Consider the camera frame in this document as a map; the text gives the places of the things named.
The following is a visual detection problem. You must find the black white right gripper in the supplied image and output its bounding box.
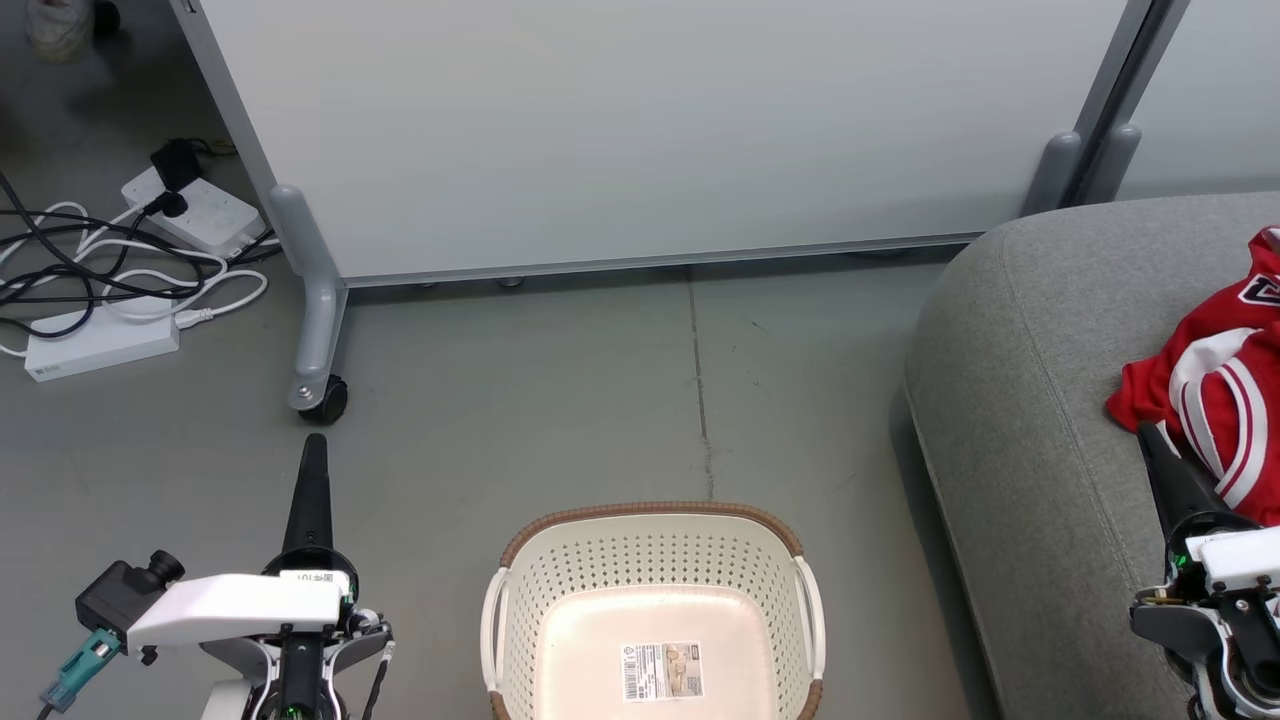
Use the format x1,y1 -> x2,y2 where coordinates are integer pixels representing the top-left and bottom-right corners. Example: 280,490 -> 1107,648
1130,420 -> 1280,720

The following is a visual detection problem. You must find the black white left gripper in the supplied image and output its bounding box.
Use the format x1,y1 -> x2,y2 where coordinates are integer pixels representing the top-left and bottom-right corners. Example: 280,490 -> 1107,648
203,432 -> 396,720

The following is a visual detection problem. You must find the black cable bundle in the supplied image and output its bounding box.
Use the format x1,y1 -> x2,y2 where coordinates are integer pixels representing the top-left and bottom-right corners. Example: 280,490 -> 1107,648
0,170 -> 283,341

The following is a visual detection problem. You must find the short grey partition foot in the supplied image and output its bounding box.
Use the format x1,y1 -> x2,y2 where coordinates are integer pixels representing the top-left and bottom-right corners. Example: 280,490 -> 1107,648
1085,122 -> 1143,206
1020,130 -> 1087,217

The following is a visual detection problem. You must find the printed paper label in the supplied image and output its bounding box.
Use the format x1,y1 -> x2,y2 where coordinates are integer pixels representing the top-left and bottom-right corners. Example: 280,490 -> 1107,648
620,641 -> 704,703

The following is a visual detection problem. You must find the black power adapter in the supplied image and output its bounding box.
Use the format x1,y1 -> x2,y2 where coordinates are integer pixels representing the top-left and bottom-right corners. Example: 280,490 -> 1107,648
150,138 -> 207,193

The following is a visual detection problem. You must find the white laundry basket brown rim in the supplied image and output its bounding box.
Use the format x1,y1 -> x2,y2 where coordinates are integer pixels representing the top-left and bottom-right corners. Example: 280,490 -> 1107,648
480,502 -> 827,720

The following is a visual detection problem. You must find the light coloured shoe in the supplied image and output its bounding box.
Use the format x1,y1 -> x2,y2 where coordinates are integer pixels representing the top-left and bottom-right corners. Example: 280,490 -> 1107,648
25,0 -> 98,63

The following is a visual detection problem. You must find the white cable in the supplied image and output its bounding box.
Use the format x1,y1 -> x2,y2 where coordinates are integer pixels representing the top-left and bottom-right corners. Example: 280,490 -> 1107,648
0,200 -> 271,358

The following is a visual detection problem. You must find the white power strip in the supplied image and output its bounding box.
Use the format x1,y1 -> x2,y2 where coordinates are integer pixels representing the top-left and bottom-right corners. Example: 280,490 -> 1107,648
121,165 -> 266,259

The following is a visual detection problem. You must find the grey fabric sofa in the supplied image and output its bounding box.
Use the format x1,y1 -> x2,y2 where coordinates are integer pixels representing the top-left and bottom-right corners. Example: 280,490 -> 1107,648
903,192 -> 1280,720

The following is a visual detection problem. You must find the white rectangular power box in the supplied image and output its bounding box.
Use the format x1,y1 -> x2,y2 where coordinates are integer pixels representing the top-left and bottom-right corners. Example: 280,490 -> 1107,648
24,298 -> 182,383

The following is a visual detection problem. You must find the narrow white partition panel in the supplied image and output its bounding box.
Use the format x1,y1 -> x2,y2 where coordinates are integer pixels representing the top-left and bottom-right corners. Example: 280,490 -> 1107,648
1115,0 -> 1280,201

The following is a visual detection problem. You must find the wide white partition panel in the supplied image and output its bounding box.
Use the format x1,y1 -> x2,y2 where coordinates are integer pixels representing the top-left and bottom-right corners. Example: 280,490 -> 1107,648
170,0 -> 1166,291

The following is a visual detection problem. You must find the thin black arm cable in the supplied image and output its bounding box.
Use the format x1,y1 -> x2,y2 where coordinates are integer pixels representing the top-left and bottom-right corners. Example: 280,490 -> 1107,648
360,640 -> 394,720

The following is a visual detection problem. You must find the white camera bracket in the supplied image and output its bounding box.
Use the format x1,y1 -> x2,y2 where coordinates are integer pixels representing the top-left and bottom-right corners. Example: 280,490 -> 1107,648
1185,527 -> 1280,594
127,571 -> 352,651

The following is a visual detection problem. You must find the red jersey with white stripes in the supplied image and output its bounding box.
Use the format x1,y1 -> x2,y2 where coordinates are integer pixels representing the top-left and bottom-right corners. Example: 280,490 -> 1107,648
1105,226 -> 1280,528

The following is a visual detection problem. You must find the black caster wheel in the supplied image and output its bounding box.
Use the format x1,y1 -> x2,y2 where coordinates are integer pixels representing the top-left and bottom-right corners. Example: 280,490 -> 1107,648
298,375 -> 350,426

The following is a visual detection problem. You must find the teal cable connector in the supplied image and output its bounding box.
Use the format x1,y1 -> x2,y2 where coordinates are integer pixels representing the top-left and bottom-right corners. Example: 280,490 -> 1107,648
40,627 -> 122,714

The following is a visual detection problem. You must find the long grey partition foot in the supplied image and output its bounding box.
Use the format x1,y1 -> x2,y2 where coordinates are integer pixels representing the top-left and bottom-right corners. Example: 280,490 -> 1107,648
267,183 -> 349,413

